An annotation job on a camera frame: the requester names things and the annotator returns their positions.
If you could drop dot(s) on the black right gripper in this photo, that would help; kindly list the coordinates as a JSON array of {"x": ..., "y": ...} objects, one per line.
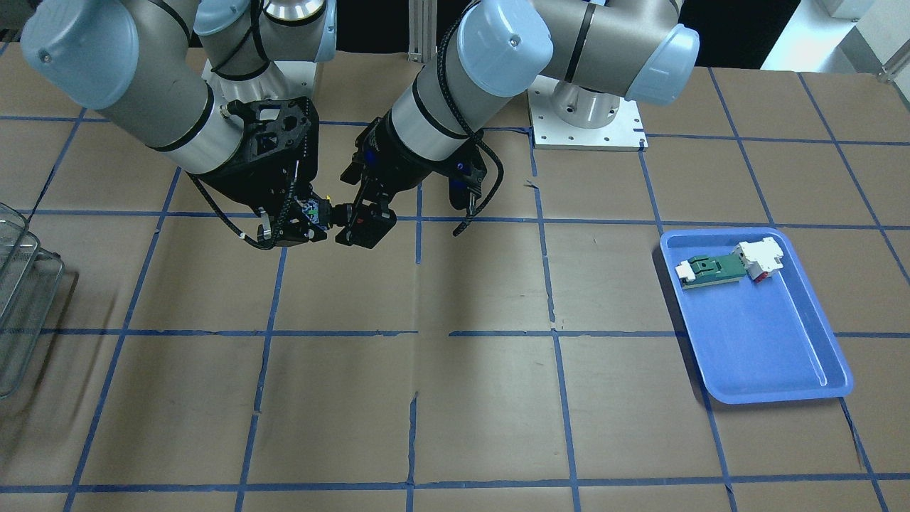
[{"x": 245, "y": 186}]

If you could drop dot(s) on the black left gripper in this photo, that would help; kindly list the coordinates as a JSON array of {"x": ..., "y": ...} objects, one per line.
[{"x": 399, "y": 162}]

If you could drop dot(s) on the red emergency stop button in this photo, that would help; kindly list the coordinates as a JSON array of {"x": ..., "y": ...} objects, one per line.
[{"x": 320, "y": 212}]

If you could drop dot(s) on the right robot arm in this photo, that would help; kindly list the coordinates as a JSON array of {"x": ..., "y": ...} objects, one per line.
[{"x": 199, "y": 82}]

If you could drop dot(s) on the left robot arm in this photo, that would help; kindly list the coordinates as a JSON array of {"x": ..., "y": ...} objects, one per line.
[{"x": 492, "y": 53}]

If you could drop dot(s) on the green terminal block module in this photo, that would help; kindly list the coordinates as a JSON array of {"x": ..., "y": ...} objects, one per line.
[{"x": 704, "y": 270}]

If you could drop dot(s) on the white circuit breaker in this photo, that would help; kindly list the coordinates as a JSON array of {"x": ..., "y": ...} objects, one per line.
[{"x": 760, "y": 259}]

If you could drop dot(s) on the blue plastic tray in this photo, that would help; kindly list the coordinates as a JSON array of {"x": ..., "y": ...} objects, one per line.
[{"x": 757, "y": 342}]

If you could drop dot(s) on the aluminium frame post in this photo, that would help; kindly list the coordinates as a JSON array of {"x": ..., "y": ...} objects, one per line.
[{"x": 422, "y": 19}]

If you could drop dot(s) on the metal wire mesh shelf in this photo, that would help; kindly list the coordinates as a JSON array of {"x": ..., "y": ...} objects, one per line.
[{"x": 30, "y": 276}]

